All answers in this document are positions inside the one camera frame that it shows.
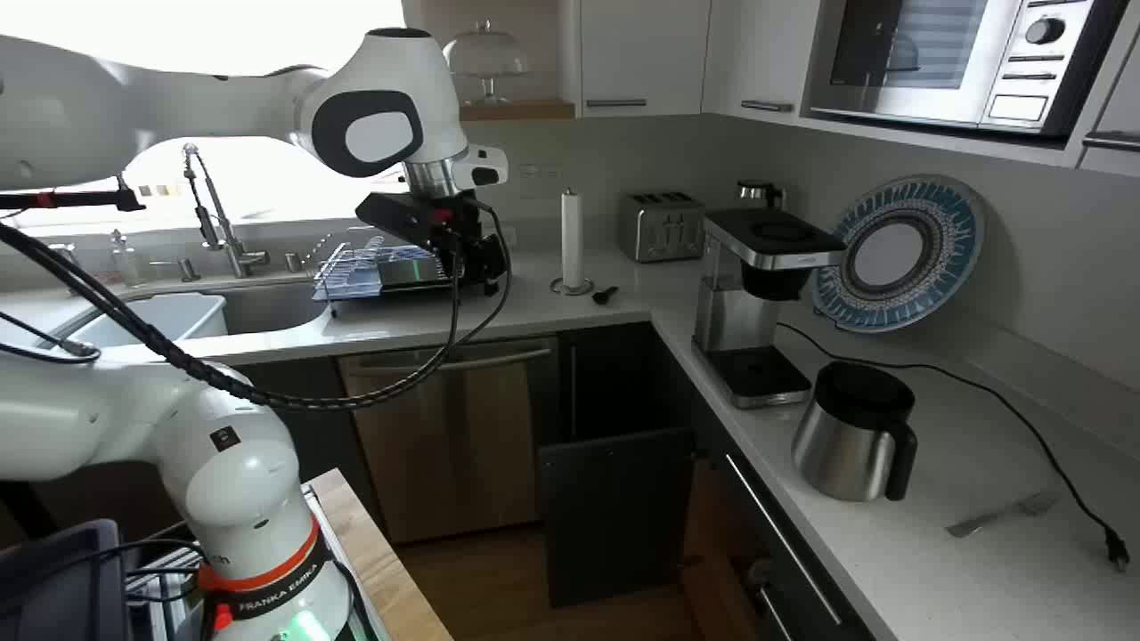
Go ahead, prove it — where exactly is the bright kitchen window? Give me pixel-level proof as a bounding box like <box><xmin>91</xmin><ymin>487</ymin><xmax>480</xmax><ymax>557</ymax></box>
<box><xmin>0</xmin><ymin>0</ymin><xmax>421</xmax><ymax>243</ymax></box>

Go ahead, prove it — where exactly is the steel coffee carafe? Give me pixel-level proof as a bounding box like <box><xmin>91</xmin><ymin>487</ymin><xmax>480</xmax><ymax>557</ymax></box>
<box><xmin>792</xmin><ymin>359</ymin><xmax>922</xmax><ymax>507</ymax></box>

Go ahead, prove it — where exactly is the steel dishwasher front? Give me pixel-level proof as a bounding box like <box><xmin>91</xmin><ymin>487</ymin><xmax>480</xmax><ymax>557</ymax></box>
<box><xmin>333</xmin><ymin>335</ymin><xmax>558</xmax><ymax>547</ymax></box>

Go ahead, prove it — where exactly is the wooden table top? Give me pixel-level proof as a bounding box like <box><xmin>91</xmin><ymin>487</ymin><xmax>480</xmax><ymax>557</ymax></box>
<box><xmin>299</xmin><ymin>465</ymin><xmax>457</xmax><ymax>641</ymax></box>

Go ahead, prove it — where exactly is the blue patterned decorative plate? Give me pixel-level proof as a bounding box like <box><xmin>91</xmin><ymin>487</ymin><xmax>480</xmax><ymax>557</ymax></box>
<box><xmin>808</xmin><ymin>173</ymin><xmax>989</xmax><ymax>337</ymax></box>

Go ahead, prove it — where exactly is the white upper cabinet door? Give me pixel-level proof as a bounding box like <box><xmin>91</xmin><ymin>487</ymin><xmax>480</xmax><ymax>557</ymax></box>
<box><xmin>1073</xmin><ymin>32</ymin><xmax>1140</xmax><ymax>183</ymax></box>
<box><xmin>702</xmin><ymin>0</ymin><xmax>823</xmax><ymax>120</ymax></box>
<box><xmin>577</xmin><ymin>0</ymin><xmax>711</xmax><ymax>118</ymax></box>

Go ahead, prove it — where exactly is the white kitchen sink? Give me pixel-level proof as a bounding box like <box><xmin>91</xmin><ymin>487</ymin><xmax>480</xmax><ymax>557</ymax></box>
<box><xmin>33</xmin><ymin>275</ymin><xmax>333</xmax><ymax>355</ymax></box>

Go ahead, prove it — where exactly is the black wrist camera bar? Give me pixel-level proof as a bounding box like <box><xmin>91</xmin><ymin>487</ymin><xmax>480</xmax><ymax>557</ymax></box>
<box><xmin>351</xmin><ymin>190</ymin><xmax>476</xmax><ymax>249</ymax></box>

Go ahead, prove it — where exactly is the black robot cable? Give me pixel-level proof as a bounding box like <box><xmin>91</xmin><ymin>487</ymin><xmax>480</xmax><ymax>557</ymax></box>
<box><xmin>0</xmin><ymin>199</ymin><xmax>516</xmax><ymax>417</ymax></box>

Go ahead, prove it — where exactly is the black power cable with plug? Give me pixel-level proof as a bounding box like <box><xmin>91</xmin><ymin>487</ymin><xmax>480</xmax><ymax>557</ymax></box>
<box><xmin>778</xmin><ymin>318</ymin><xmax>1133</xmax><ymax>575</ymax></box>

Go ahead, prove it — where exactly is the steel toaster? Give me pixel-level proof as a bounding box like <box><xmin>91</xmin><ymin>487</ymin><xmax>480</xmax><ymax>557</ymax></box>
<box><xmin>624</xmin><ymin>190</ymin><xmax>710</xmax><ymax>266</ymax></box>

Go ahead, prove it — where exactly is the silver fork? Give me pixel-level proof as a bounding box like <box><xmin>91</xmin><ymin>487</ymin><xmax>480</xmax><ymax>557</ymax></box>
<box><xmin>945</xmin><ymin>487</ymin><xmax>1061</xmax><ymax>540</ymax></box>

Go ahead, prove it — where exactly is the steel drip coffee maker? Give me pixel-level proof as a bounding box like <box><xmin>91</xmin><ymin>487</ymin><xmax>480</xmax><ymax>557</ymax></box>
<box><xmin>690</xmin><ymin>207</ymin><xmax>849</xmax><ymax>413</ymax></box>

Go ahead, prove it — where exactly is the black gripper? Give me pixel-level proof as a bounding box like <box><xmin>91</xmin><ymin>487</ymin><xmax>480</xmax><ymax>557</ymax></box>
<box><xmin>437</xmin><ymin>199</ymin><xmax>513</xmax><ymax>300</ymax></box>

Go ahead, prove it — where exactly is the chrome kitchen faucet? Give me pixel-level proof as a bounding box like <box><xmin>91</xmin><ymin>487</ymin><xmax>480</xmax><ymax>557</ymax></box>
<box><xmin>177</xmin><ymin>141</ymin><xmax>274</xmax><ymax>283</ymax></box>

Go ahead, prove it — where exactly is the steel kettle in corner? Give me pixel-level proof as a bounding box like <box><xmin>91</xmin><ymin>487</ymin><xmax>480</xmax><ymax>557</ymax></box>
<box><xmin>732</xmin><ymin>173</ymin><xmax>792</xmax><ymax>214</ymax></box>

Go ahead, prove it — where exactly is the black wire dish rack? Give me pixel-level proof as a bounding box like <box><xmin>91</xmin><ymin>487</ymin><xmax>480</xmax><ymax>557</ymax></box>
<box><xmin>310</xmin><ymin>232</ymin><xmax>457</xmax><ymax>304</ymax></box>

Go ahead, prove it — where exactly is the white paper towel roll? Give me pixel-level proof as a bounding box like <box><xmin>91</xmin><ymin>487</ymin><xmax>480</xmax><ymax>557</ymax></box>
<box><xmin>547</xmin><ymin>190</ymin><xmax>599</xmax><ymax>300</ymax></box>

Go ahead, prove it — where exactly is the dark plastic crate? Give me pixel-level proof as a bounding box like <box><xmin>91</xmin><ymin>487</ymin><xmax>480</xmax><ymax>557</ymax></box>
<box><xmin>0</xmin><ymin>516</ymin><xmax>134</xmax><ymax>641</ymax></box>

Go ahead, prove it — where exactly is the silver microwave oven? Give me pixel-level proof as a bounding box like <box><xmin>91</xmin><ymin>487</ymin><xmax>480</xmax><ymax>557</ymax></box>
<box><xmin>804</xmin><ymin>0</ymin><xmax>1133</xmax><ymax>140</ymax></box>

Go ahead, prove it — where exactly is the glass cake dome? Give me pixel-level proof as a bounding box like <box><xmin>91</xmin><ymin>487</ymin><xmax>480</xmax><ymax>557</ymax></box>
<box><xmin>442</xmin><ymin>18</ymin><xmax>535</xmax><ymax>108</ymax></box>

